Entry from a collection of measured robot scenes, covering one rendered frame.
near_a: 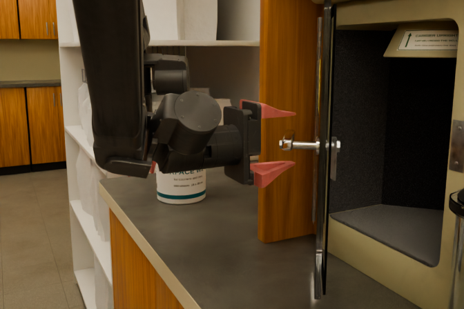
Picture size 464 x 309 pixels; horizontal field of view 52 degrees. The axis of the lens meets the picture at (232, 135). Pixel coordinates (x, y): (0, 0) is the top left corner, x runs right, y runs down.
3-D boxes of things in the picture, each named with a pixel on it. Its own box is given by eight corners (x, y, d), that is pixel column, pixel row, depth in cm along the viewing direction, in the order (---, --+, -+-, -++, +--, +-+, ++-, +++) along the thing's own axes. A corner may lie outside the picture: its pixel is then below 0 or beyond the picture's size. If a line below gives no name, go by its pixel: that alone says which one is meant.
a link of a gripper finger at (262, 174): (306, 133, 67) (248, 139, 63) (306, 182, 68) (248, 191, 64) (282, 127, 73) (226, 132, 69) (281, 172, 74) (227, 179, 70)
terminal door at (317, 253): (317, 223, 93) (324, 14, 86) (320, 305, 63) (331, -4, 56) (313, 223, 93) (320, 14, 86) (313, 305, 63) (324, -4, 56)
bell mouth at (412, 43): (433, 56, 89) (436, 25, 88) (527, 57, 73) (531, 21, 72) (360, 56, 81) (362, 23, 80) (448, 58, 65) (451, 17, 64)
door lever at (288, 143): (318, 143, 72) (318, 126, 72) (319, 156, 63) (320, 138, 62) (283, 142, 73) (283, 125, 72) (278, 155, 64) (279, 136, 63)
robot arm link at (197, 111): (111, 115, 64) (102, 172, 59) (123, 62, 55) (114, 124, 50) (197, 131, 67) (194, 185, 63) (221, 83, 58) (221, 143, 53)
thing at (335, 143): (337, 176, 65) (339, 136, 64) (338, 181, 63) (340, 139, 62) (323, 176, 66) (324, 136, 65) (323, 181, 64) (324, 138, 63)
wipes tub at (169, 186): (195, 187, 134) (194, 136, 132) (213, 201, 123) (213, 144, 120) (150, 194, 128) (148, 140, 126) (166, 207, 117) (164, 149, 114)
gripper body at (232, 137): (255, 110, 63) (204, 114, 60) (255, 183, 65) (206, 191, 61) (234, 105, 69) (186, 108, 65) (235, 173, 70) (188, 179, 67)
